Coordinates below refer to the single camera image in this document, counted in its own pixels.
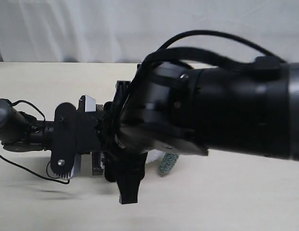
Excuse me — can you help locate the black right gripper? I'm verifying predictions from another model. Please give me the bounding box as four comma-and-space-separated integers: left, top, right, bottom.
103, 61, 208, 205

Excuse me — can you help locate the white plush snowman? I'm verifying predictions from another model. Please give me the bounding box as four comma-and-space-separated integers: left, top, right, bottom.
145, 150, 166, 166

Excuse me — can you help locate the teal fuzzy knit scarf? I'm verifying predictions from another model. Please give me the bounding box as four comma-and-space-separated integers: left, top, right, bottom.
158, 153, 180, 177

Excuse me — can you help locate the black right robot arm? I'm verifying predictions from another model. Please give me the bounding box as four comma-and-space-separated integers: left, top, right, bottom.
107, 63, 299, 205

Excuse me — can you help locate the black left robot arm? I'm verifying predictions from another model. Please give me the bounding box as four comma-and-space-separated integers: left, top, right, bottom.
0, 98, 54, 153

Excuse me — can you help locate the white curtain backdrop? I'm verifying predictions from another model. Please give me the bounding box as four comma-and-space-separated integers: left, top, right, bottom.
0, 0, 299, 63

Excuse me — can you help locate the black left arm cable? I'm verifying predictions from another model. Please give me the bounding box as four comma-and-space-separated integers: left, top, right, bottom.
0, 100, 70, 185

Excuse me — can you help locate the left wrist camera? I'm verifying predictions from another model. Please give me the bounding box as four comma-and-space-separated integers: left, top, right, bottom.
78, 95, 96, 113

